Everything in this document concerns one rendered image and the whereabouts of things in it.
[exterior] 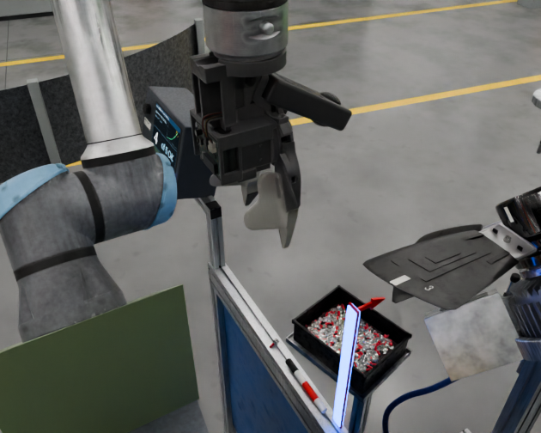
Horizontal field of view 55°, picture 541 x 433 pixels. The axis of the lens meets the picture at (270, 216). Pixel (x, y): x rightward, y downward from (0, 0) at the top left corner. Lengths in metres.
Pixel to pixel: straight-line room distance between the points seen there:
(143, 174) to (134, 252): 1.99
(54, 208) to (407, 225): 2.41
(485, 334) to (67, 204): 0.79
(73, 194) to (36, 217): 0.06
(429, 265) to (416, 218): 2.12
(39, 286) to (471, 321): 0.77
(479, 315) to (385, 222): 1.93
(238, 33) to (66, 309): 0.46
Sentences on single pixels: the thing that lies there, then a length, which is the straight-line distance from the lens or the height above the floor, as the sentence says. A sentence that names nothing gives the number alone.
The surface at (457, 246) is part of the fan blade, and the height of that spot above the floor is 1.19.
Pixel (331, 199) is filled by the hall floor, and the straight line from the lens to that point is 3.11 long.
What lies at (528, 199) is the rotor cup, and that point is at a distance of 1.06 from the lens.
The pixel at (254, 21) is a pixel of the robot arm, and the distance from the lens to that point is 0.46.
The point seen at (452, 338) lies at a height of 0.99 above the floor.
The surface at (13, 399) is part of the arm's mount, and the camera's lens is 0.81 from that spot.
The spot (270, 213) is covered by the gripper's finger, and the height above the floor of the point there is 1.48.
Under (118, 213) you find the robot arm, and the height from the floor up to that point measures 1.33.
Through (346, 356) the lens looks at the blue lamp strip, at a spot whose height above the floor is 1.08.
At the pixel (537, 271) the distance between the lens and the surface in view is 1.07.
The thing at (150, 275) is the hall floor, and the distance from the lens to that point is 2.66.
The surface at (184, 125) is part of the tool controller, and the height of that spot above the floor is 1.25.
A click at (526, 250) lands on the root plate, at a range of 1.04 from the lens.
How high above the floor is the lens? 1.80
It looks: 38 degrees down
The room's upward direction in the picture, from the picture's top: straight up
